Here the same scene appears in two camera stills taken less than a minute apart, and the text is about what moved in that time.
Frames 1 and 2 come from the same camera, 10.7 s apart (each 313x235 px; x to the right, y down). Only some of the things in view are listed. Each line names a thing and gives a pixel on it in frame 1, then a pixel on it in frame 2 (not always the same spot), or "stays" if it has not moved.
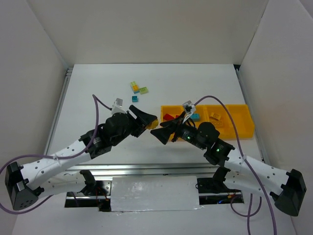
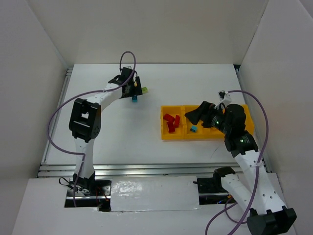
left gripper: (136, 123) → (133, 87)
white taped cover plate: (145, 193) stays
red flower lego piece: (167, 117) stays
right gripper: (176, 130) → (205, 115)
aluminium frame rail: (181, 170) stays
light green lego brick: (143, 90) stays
